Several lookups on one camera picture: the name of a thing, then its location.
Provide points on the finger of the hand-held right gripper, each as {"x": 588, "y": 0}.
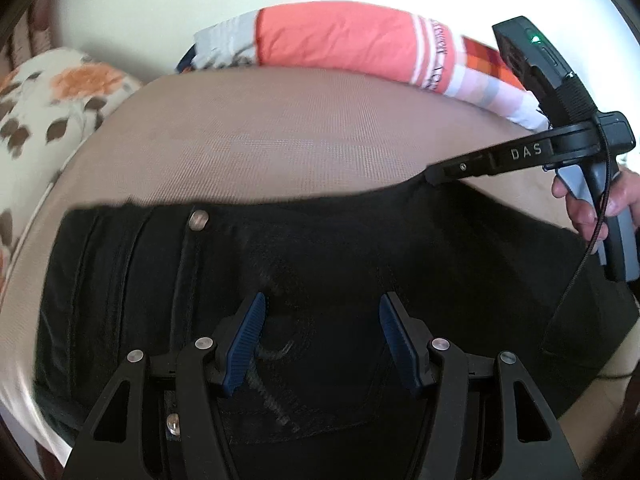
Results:
{"x": 465, "y": 166}

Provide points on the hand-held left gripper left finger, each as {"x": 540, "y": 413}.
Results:
{"x": 245, "y": 345}

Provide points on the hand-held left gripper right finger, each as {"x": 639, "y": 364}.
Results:
{"x": 400, "y": 345}

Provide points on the black pants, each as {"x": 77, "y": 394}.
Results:
{"x": 350, "y": 240}

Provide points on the person's right hand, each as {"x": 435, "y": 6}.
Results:
{"x": 582, "y": 215}

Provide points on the plaid orange bolster pillow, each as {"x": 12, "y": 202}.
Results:
{"x": 340, "y": 40}

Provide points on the floral white pillow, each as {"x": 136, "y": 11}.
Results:
{"x": 50, "y": 110}

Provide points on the brown curtain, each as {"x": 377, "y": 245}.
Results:
{"x": 20, "y": 55}

